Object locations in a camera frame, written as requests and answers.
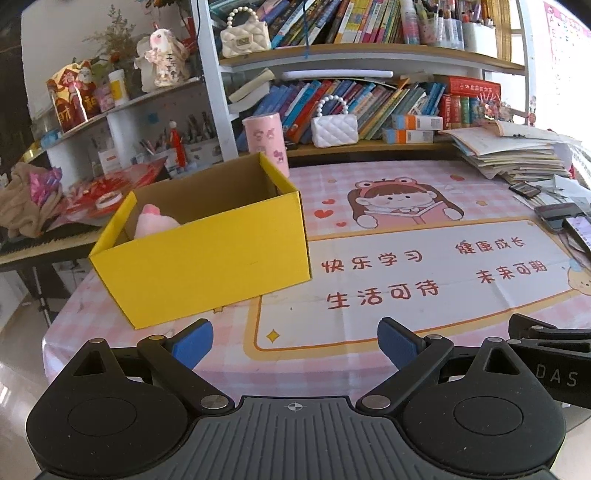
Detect dried flowers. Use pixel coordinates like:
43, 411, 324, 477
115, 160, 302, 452
90, 4, 144, 75

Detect stack of papers and workbooks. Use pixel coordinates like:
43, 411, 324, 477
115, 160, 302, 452
438, 119, 578, 185

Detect orange and blue carton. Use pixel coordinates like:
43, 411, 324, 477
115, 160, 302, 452
392, 114, 444, 131

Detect pale pink plush toy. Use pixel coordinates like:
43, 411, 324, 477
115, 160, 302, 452
134, 204, 182, 240

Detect red gift packs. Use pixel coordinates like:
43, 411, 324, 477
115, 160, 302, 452
65, 159, 169, 220

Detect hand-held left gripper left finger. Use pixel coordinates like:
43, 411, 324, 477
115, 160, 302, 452
41, 318, 234, 415

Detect white box with red label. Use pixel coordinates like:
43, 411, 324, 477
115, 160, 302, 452
96, 148, 122, 172

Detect white bottle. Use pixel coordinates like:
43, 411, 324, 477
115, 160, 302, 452
108, 69, 129, 103

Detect red tassel ornament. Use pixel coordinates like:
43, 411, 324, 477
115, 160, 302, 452
168, 120, 188, 169

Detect pink shiny ribbon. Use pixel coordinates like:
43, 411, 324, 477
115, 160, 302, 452
28, 167, 63, 204

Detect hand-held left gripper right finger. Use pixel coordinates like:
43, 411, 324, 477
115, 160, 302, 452
355, 318, 558, 413

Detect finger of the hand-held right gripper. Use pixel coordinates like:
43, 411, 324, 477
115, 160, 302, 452
505, 338, 591, 357
508, 313, 591, 341

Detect white wooden bookshelf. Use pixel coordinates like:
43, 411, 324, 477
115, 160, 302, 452
21, 0, 536, 176

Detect white quilted handbag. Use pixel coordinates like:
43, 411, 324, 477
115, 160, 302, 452
311, 95, 360, 148

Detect red boxed dictionary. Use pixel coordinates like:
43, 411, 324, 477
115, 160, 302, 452
436, 75, 502, 99

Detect black electronic keyboard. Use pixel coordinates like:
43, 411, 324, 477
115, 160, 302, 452
0, 222, 105, 268

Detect colourful cartoon ornament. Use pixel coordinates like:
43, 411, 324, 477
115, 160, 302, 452
478, 90, 513, 123

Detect pink printed desk mat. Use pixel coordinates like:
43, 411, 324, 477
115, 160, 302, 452
41, 159, 591, 407

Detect yellow cardboard box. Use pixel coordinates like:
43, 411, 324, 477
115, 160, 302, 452
88, 152, 314, 330

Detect gold box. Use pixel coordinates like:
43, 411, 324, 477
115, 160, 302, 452
23, 142, 54, 163

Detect pink cylinder container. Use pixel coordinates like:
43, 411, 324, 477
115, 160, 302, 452
242, 113, 291, 178

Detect black keyboard stand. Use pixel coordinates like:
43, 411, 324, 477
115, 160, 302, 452
18, 263, 61, 328

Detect white rabbit doll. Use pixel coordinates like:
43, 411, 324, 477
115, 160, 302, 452
135, 28, 189, 90

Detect alphabet wall poster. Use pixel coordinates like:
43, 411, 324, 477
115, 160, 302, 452
542, 0, 591, 107

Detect bundle of markers in cups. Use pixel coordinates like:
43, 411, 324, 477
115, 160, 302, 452
402, 0, 497, 52

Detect white light bar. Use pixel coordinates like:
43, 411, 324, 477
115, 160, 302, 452
281, 70, 394, 80

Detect bamboo blind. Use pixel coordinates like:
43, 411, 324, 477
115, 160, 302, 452
495, 0, 512, 60

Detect shelf row of picture books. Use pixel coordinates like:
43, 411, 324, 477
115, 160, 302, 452
210, 0, 402, 49

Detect thick cream book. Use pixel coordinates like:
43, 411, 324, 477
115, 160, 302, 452
228, 68, 277, 113

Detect brown cloth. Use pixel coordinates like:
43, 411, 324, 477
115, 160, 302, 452
0, 162, 65, 238

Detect pink small box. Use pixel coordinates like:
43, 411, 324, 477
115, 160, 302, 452
95, 82, 116, 112

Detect smartphone with lit screen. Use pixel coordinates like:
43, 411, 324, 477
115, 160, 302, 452
562, 215, 591, 254

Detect cream quilted handbag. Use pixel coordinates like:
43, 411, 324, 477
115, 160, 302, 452
220, 7, 271, 59

